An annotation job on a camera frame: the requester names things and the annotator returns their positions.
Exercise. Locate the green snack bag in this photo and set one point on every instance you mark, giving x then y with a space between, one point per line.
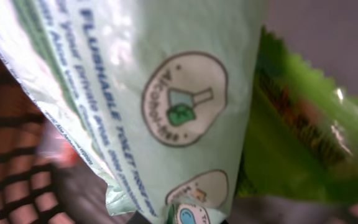
302 137

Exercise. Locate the grey plastic basket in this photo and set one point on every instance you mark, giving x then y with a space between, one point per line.
28 187

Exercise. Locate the pale green wipes packet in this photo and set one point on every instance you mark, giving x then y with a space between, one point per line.
154 94

